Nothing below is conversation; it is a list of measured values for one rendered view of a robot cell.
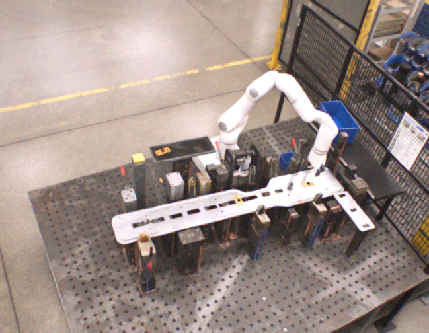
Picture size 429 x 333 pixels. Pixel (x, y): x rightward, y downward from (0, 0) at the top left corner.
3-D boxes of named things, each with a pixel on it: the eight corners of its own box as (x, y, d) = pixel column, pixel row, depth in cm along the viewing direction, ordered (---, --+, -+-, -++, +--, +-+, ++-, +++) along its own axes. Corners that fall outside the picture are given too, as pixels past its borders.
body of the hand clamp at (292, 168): (283, 201, 291) (295, 164, 267) (278, 195, 295) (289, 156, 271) (291, 200, 293) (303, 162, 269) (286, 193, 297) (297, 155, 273)
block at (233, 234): (231, 240, 264) (237, 209, 244) (223, 224, 272) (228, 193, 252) (238, 238, 265) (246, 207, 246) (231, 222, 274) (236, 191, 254)
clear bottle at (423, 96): (417, 115, 252) (432, 86, 238) (410, 109, 256) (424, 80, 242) (426, 113, 254) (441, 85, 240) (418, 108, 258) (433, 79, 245)
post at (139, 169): (135, 216, 269) (133, 165, 239) (132, 207, 274) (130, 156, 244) (147, 213, 272) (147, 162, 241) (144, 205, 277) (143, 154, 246)
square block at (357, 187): (340, 226, 280) (358, 188, 256) (333, 217, 286) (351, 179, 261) (350, 223, 283) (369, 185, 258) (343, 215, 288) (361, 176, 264)
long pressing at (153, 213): (119, 250, 216) (119, 248, 215) (110, 216, 231) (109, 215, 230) (346, 191, 263) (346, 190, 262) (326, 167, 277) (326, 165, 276)
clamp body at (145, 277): (141, 299, 230) (140, 260, 205) (134, 276, 239) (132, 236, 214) (160, 293, 233) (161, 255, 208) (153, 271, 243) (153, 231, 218)
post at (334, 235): (333, 241, 271) (348, 211, 251) (324, 227, 278) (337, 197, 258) (341, 238, 273) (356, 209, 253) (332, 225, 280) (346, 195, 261)
